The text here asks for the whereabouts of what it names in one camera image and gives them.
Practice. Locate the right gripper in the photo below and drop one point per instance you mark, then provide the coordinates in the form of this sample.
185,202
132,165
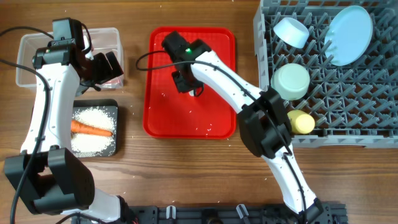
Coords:
181,87

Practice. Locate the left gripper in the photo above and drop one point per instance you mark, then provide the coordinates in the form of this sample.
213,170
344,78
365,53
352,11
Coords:
106,74

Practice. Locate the red foil wrapper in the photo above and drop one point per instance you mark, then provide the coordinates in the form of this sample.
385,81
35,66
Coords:
113,84

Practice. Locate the orange carrot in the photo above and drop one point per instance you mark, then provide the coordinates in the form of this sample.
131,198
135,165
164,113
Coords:
78,127

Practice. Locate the white rice pile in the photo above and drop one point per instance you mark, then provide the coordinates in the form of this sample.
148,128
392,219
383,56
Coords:
90,145

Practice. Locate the green bowl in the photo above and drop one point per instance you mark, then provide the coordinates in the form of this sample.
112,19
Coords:
291,81

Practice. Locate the light blue bowl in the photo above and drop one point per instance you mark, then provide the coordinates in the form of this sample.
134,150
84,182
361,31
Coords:
292,32

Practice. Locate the yellow plastic cup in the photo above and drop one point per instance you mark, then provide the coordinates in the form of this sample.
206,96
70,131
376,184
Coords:
301,122

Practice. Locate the light blue plate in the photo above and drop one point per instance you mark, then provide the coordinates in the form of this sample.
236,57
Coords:
349,35

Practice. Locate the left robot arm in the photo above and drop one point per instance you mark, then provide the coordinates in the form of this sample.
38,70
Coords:
46,176

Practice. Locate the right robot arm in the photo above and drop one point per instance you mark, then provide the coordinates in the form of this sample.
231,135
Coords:
264,126

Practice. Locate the black waste tray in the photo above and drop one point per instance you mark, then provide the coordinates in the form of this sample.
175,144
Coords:
113,105

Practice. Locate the grey dishwasher rack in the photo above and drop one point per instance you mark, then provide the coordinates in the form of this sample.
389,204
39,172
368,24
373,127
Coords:
354,104

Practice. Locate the clear plastic bin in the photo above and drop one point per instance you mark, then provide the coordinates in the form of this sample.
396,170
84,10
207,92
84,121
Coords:
104,40

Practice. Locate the red serving tray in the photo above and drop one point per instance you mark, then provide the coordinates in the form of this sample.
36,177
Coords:
170,114

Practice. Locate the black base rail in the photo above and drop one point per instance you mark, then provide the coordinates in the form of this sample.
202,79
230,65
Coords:
333,213

